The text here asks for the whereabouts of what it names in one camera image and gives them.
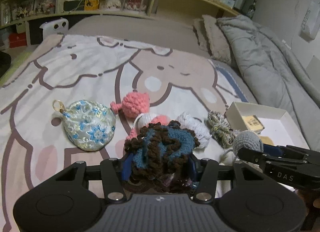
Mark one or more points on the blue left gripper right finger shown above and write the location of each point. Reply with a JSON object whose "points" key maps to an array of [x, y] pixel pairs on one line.
{"points": [[194, 170]]}

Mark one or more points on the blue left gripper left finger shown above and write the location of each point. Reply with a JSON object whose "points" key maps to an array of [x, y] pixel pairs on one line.
{"points": [[126, 166]]}

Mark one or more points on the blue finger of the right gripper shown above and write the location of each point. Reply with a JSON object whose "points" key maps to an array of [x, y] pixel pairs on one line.
{"points": [[271, 150]]}

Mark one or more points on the tissue box on headboard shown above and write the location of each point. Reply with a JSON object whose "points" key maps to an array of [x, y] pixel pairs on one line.
{"points": [[229, 3]]}

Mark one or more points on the white lavender crochet toy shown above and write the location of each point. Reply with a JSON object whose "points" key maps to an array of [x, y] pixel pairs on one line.
{"points": [[198, 127]]}

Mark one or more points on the grey crochet ball toy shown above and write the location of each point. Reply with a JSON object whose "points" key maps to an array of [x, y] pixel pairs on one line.
{"points": [[245, 139]]}

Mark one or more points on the grey quilted comforter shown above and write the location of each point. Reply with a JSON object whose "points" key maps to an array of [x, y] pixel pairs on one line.
{"points": [[274, 74]]}

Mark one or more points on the blue brown crochet scrunchie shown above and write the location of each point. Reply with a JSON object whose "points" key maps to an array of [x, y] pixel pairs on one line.
{"points": [[160, 159]]}

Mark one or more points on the beige fluffy pillow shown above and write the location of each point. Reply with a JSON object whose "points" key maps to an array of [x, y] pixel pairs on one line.
{"points": [[211, 39]]}

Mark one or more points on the cartoon animal print blanket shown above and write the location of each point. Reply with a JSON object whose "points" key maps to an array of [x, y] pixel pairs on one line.
{"points": [[69, 68]]}

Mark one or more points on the white panda face device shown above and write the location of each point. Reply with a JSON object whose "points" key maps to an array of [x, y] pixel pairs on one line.
{"points": [[59, 26]]}

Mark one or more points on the yellow bag on shelf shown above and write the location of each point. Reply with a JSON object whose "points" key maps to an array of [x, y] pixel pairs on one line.
{"points": [[91, 5]]}

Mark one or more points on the dark glass bottle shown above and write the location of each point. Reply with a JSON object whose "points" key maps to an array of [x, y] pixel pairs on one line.
{"points": [[251, 9]]}

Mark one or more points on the red box on shelf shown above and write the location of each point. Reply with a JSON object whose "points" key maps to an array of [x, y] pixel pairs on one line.
{"points": [[17, 40]]}

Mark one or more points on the white cardboard tray box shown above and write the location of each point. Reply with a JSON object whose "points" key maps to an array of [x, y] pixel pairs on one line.
{"points": [[279, 127]]}

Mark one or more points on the yellow patterned small box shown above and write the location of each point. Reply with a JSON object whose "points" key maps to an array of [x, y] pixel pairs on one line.
{"points": [[253, 123]]}

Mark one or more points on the pink white crochet doll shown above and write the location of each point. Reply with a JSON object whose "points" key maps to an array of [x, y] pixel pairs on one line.
{"points": [[136, 105]]}

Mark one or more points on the floral silk pouch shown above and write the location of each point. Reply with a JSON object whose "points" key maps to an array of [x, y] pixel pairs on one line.
{"points": [[89, 125]]}

